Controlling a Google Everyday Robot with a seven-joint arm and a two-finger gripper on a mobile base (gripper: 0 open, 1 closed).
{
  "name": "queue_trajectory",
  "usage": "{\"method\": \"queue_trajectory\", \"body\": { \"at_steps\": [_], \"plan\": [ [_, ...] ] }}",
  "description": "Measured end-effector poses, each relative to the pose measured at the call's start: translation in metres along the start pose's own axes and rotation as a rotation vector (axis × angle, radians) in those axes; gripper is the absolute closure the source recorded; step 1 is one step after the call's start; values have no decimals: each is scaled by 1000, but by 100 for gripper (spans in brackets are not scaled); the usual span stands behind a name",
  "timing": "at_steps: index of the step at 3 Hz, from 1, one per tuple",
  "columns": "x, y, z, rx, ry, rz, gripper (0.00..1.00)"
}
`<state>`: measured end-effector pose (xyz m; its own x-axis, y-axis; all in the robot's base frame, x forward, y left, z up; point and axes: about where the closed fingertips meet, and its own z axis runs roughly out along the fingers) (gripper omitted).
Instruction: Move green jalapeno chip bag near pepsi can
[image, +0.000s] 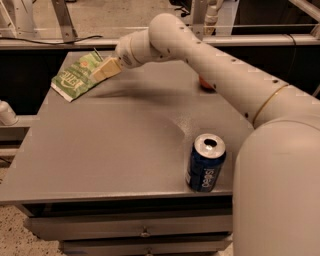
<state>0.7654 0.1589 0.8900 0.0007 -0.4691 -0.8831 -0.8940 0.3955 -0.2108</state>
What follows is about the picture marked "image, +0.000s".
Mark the grey upper drawer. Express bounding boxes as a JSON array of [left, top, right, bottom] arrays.
[[25, 214, 232, 241]]

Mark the grey drawer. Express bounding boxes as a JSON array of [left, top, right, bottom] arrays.
[[25, 214, 232, 241], [61, 235, 231, 256]]

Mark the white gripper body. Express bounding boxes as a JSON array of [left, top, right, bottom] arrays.
[[115, 30, 157, 69]]

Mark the blue pepsi can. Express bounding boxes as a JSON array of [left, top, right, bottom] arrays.
[[186, 133, 226, 192]]

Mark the white cylinder at left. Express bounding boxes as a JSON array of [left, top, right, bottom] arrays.
[[0, 101, 18, 126]]

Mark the red apple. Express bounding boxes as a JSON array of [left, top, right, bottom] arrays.
[[199, 76, 213, 90]]

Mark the metal frame rail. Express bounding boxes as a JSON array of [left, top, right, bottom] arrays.
[[0, 34, 320, 49]]

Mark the green jalapeno chip bag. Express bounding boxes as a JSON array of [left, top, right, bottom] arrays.
[[51, 50, 103, 102]]

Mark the grey lower drawer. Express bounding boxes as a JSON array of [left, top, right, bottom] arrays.
[[61, 235, 231, 256]]

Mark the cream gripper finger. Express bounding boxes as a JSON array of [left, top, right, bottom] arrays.
[[91, 70, 107, 82], [99, 57, 122, 78]]

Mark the black cable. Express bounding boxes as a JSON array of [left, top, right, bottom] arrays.
[[0, 34, 104, 46]]

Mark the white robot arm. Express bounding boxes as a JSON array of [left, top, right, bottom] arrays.
[[94, 14, 320, 256]]

